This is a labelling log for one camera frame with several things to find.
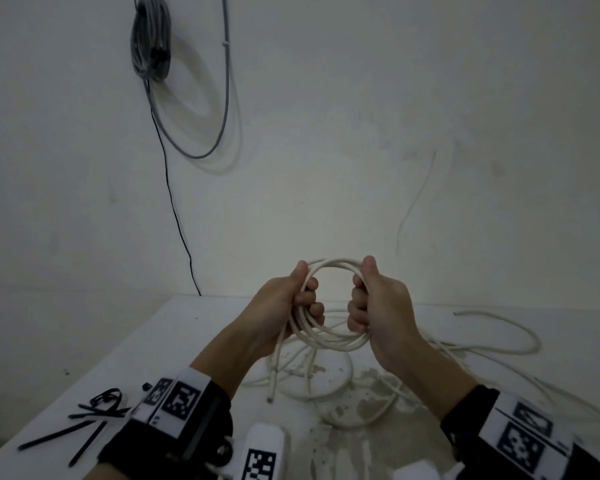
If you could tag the person's right hand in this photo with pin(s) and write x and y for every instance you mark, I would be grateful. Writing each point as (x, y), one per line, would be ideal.
(387, 314)

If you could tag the person's left thumb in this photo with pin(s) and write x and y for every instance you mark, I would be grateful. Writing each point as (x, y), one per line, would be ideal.
(299, 275)

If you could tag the person's left forearm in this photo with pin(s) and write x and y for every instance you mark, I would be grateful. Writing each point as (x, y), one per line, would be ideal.
(230, 359)

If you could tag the person's right thumb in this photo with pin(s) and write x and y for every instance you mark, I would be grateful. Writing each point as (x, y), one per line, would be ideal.
(371, 272)

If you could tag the person's right little finger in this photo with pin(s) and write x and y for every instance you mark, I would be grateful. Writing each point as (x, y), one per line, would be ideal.
(359, 324)

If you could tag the person's left hand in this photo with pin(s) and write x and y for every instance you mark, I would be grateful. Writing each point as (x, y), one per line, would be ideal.
(272, 309)

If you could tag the person's right forearm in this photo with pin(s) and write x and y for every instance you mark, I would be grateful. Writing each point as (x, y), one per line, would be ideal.
(425, 379)

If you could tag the black wristband with marker tags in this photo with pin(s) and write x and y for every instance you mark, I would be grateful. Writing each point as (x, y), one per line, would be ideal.
(520, 434)
(180, 419)

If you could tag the person's right middle finger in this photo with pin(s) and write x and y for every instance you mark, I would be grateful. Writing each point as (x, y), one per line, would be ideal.
(359, 296)

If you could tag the person's left middle finger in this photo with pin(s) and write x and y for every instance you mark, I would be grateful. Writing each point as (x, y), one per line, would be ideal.
(306, 298)

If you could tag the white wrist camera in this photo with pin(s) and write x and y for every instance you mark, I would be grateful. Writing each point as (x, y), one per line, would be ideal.
(260, 452)

